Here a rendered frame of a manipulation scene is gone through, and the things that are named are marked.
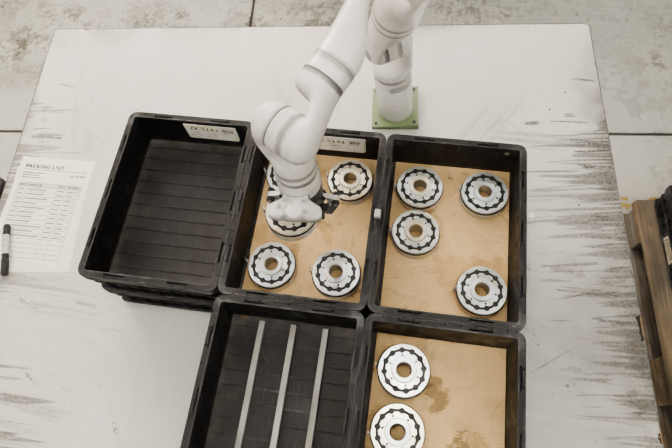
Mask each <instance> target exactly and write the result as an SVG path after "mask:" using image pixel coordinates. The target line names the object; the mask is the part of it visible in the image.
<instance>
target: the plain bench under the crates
mask: <svg viewBox="0 0 672 448"><path fill-rule="evenodd" d="M330 27H331V26H266V27H174V28H82V29H55V30H54V33H53V36H52V39H51V42H50V45H49V49H48V52H47V55H46V58H45V61H44V64H43V67H42V70H41V74H40V77H39V80H38V83H37V86H36V89H35V92H34V96H33V99H32V102H31V105H30V108H29V111H28V114H27V117H26V121H25V124H24V127H23V130H22V133H21V136H20V139H19V142H18V146H17V149H16V152H15V155H14V158H13V161H12V164H11V167H10V171H9V174H8V177H7V180H6V183H5V186H4V189H3V193H2V196H1V199H0V217H1V214H2V212H3V209H4V206H5V204H6V201H7V199H8V196H9V194H10V191H11V188H12V186H13V183H14V179H15V176H16V172H17V167H18V166H20V164H21V161H22V158H23V156H29V157H38V158H51V159H64V160H77V161H91V162H96V163H95V166H94V169H93V172H92V175H91V178H90V181H89V184H88V188H87V193H86V197H85V202H84V206H83V210H82V215H81V219H80V224H79V228H78V233H77V237H76V242H75V246H74V251H73V255H72V259H71V264H70V268H69V272H9V273H8V275H7V276H5V277H3V276H1V273H0V448H180V446H181V442H182V437H183V433H184V429H185V424H186V420H187V416H188V411H189V407H190V403H191V398H192V394H193V390H194V386H195V381H196V377H197V373H198V368H199V364H200V360H201V355H202V351H203V347H204V342H205V338H206V334H207V329H208V325H209V321H210V317H211V313H210V312H202V311H194V310H187V309H179V308H171V307H163V306H156V305H148V304H140V303H133V302H126V301H124V300H123V299H122V296H118V295H116V294H112V293H109V292H108V291H106V290H104V289H103V288H102V285H101V283H97V282H95V281H94V280H88V279H86V278H84V277H83V276H81V275H80V274H79V273H78V265H79V262H80V260H81V257H82V254H83V251H84V248H85V245H86V242H87V239H88V236H89V233H90V230H91V227H92V224H93V221H94V218H95V215H96V212H97V209H98V207H99V204H100V201H101V198H102V195H103V192H104V189H105V186H106V183H107V180H108V177H109V174H110V171H111V168H112V165H113V162H114V159H115V156H116V153H117V151H118V148H119V145H120V142H121V139H122V136H123V133H124V130H125V127H126V124H127V121H128V118H129V116H130V115H131V114H132V113H134V112H148V113H160V114H171V115H183V116H194V117H206V118H218V119H229V120H241V121H249V122H251V120H252V116H253V114H254V112H255V110H256V109H257V108H258V106H260V105H261V104H262V103H263V102H266V101H268V100H280V101H283V102H285V103H287V104H288V105H290V106H292V107H293V108H295V109H296V110H298V111H299V112H301V113H303V114H304V115H307V114H308V112H309V110H310V102H309V101H308V100H307V99H306V98H305V97H304V96H303V95H302V94H301V93H300V92H299V91H298V89H297V88H296V86H295V79H296V77H297V75H298V73H299V72H300V70H301V69H302V68H303V66H304V65H305V63H306V62H307V61H308V59H309V58H310V56H311V55H312V54H313V52H314V51H315V49H316V48H317V47H318V45H319V44H320V43H321V41H322V40H323V38H324V37H325V35H326V34H327V32H328V30H329V29H330ZM412 37H413V65H412V69H411V72H412V86H418V122H419V127H418V129H372V99H373V88H376V87H375V81H374V74H373V64H372V63H371V62H370V61H369V60H368V59H367V58H366V56H365V59H364V61H363V64H362V66H361V68H360V70H359V72H358V74H357V75H356V76H355V78H354V79H353V81H352V82H351V84H350V85H349V86H348V88H347V89H346V91H345V92H344V93H343V94H342V96H341V98H340V99H339V101H338V102H337V104H336V106H335V108H334V111H333V113H332V115H331V118H330V120H329V122H328V125H327V128H334V129H345V130H357V131H369V132H379V133H382V134H384V135H385V137H386V143H387V139H388V137H389V136H390V135H392V134H403V135H415V136H427V137H438V138H450V139H461V140H473V141H485V142H496V143H508V144H519V145H522V146H523V147H525V149H526V150H527V307H526V325H525V327H524V328H523V329H522V330H521V331H519V332H520V333H522V334H523V335H524V337H525V339H526V448H664V445H663V439H662V433H661V428H660V422H659V416H658V411H657V405H656V399H655V394H654V388H653V382H652V377H651V371H650V365H649V360H648V354H647V348H646V343H645V337H644V331H643V326H642V320H641V314H640V309H639V303H638V297H637V292H636V286H635V280H634V274H633V269H632V263H631V257H630V252H629V246H628V240H627V235H626V229H625V223H624V218H623V212H622V206H621V201H620V195H619V189H618V184H617V178H616V172H615V167H614V161H613V155H612V150H611V144H610V138H609V133H608V127H607V121H606V115H605V110H604V104H603V98H602V93H601V87H600V81H599V76H598V70H597V64H596V59H595V53H594V47H593V42H592V36H591V30H590V25H588V24H585V23H542V24H450V25H417V27H416V28H415V29H414V31H413V32H412Z"/></svg>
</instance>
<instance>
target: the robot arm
mask: <svg viewBox="0 0 672 448"><path fill-rule="evenodd" d="M430 1H431V0H374V2H373V6H372V11H371V15H370V18H369V20H368V17H369V9H370V3H371V0H345V2H344V3H343V5H342V7H341V9H340V11H339V13H338V15H337V17H336V18H335V20H334V22H333V24H332V25H331V27H330V29H329V30H328V32H327V34H326V35H325V37H324V38H323V40H322V41H321V43H320V44H319V45H318V47H317V48H316V49H315V51H314V52H313V54H312V55H311V56H310V58H309V59H308V61H307V62H306V63H305V65H304V66H303V68H302V69H301V70H300V72H299V73H298V75H297V77H296V79H295V86H296V88H297V89H298V91H299V92H300V93H301V94H302V95H303V96H304V97H305V98H306V99H307V100H308V101H309V102H310V110H309V112H308V114H307V115H304V114H303V113H301V112H299V111H298V110H296V109H295V108H293V107H292V106H290V105H288V104H287V103H285V102H283V101H280V100H268V101H266V102H263V103H262V104H261V105H260V106H258V108H257V109H256V110H255V112H254V114H253V116H252V120H251V134H252V137H253V140H254V142H255V143H256V145H257V146H258V148H259V149H260V150H261V152H262V153H263V154H264V156H265V157H266V158H267V159H268V160H269V161H270V163H271V164H272V166H273V169H274V172H275V178H276V182H277V185H278V188H279V190H275V189H274V188H272V187H269V188H268V192H267V198H266V201H268V202H269V203H270V204H269V205H268V207H267V214H268V216H269V218H270V219H272V220H276V221H287V222H303V223H316V222H319V221H322V219H325V213H326V214H328V215H331V214H333V212H334V211H335V210H336V208H337V207H338V206H339V201H340V192H338V191H335V192H334V193H333V194H332V193H330V194H327V193H326V191H325V190H324V189H323V187H322V181H321V176H320V171H319V167H318V165H317V163H316V157H315V155H316V153H317V152H318V150H319V148H320V145H321V143H322V140H323V137H324V134H325V131H326V128H327V125H328V122H329V120H330V118H331V115H332V113H333V111H334V108H335V106H336V104H337V102H338V101H339V99H340V98H341V96H342V94H343V93H344V92H345V91H346V89H347V88H348V86H349V85H350V84H351V82H352V81H353V79H354V78H355V76H356V75H357V74H358V72H359V70H360V68H361V66H362V64H363V61H364V59H365V56H366V58H367V59H368V60H369V61H370V62H371V63H372V64H373V74H374V81H375V87H376V94H377V100H378V107H379V112H380V115H381V116H382V117H383V118H384V119H385V120H387V121H389V122H401V121H404V120H406V119H407V118H408V117H409V116H410V115H411V113H412V111H413V91H412V72H411V69H412V65H413V37H412V32H413V31H414V29H415V28H416V27H417V25H418V23H419V21H420V19H421V17H422V15H423V13H424V10H425V8H426V6H427V5H428V3H429V2H430ZM325 200H327V203H324V201H325Z"/></svg>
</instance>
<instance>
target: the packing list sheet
mask: <svg viewBox="0 0 672 448"><path fill-rule="evenodd" d="M95 163H96V162H91V161H77V160H64V159H51V158H38V157H29V156H23V158H22V161H21V164H20V166H18V167H17V172H16V176H15V179H14V183H13V186H12V188H11V191H10V194H9V196H8V199H7V201H6V204H5V206H4V209H3V212H2V214H1V217H0V270H1V256H2V237H3V226H4V225H5V224H9V225H10V226H11V232H10V253H9V272H69V268H70V264H71V259H72V255H73V251H74V246H75V242H76V237H77V233H78V228H79V224H80V219H81V215H82V210H83V206H84V202H85V197H86V193H87V188H88V184H89V181H90V178H91V175H92V172H93V169H94V166H95Z"/></svg>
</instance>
